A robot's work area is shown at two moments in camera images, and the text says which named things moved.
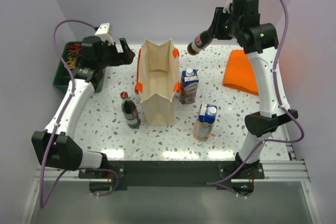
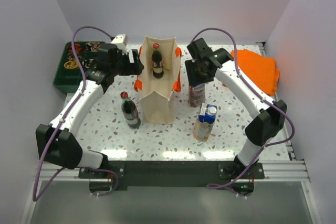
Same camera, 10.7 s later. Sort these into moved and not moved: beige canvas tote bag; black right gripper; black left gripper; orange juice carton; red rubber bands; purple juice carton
Moved: purple juice carton; black right gripper; black left gripper
Not moved: red rubber bands; orange juice carton; beige canvas tote bag
